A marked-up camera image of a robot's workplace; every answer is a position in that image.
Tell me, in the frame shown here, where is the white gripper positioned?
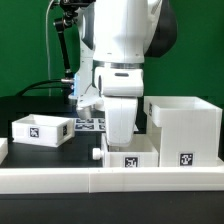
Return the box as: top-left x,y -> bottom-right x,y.
95,67 -> 143,147

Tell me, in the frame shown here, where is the white front drawer with knob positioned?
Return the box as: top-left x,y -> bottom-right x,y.
92,134 -> 159,168

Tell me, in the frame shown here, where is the white drawer cabinet box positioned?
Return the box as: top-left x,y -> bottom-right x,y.
144,96 -> 222,167

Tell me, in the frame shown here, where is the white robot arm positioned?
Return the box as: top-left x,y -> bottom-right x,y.
73,0 -> 177,147

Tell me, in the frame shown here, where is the white rear drawer tray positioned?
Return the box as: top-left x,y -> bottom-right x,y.
12,114 -> 75,147

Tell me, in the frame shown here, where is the white fiducial marker plate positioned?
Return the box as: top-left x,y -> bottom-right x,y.
74,118 -> 106,132

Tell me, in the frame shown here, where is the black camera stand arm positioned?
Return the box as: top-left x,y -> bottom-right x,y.
54,0 -> 96,88

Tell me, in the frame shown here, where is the black cable bundle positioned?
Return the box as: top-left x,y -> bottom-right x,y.
14,78 -> 75,97

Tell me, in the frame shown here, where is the white thin cable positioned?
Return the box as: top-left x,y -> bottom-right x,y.
45,0 -> 56,97

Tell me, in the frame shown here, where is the white U-shaped fence rail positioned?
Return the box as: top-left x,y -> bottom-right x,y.
0,138 -> 224,194

